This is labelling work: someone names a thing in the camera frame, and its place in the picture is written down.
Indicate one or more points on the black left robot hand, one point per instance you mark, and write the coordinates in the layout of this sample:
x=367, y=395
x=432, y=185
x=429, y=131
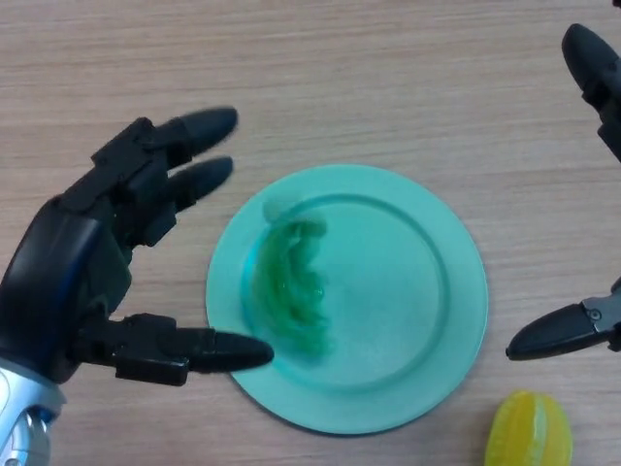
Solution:
x=73, y=262

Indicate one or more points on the yellow starfruit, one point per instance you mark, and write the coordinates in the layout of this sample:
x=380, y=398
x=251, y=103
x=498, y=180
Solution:
x=529, y=429

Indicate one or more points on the green round plate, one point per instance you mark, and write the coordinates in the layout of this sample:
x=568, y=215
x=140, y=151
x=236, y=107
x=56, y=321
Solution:
x=388, y=301

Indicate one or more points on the green grapes bunch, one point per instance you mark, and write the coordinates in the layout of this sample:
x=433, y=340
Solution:
x=296, y=286

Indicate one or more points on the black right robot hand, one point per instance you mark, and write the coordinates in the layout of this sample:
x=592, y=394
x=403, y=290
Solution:
x=594, y=63

